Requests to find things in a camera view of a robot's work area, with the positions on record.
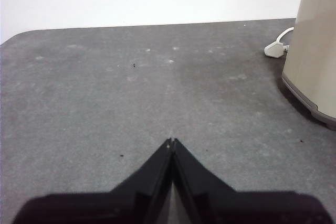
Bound cream two-slot toaster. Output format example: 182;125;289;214
281;0;336;131

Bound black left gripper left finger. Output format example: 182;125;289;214
12;137;173;224

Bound white toaster power cord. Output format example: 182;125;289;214
263;26;296;59

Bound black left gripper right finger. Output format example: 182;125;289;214
172;137;334;224

